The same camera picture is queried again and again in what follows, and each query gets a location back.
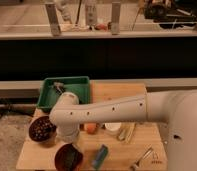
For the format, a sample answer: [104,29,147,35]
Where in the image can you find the black eraser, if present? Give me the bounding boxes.
[63,149,78,164]

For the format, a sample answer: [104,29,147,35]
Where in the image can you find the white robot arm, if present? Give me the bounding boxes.
[49,90,197,171]

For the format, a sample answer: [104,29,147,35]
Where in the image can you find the dark brown speckled bowl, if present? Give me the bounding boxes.
[29,116,56,143]

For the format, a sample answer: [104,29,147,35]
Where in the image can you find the red bowl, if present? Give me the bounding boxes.
[54,144,83,171]

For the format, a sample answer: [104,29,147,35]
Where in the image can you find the green plastic tray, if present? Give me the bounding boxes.
[37,76,90,113]

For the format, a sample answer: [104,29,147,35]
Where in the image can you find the grey tool in tray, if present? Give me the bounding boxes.
[53,82,65,93]

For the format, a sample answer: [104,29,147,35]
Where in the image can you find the orange ball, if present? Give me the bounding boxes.
[84,123,97,134]

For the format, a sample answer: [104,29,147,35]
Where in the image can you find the white round container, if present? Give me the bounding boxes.
[105,123,121,135]

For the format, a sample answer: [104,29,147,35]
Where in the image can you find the blue sponge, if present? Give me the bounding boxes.
[92,145,108,170]

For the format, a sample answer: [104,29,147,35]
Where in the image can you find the metal tongs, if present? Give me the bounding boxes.
[130,147,153,171]

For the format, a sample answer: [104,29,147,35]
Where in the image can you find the black machine in background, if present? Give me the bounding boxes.
[143,0,197,29]

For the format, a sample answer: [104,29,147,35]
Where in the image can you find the right grey metal post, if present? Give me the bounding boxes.
[111,2,121,35]

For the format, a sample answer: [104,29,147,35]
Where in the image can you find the grey metal post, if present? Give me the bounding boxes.
[111,2,121,35]
[45,2,61,36]

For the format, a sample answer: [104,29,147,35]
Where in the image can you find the left grey metal post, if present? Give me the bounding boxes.
[45,2,61,36]

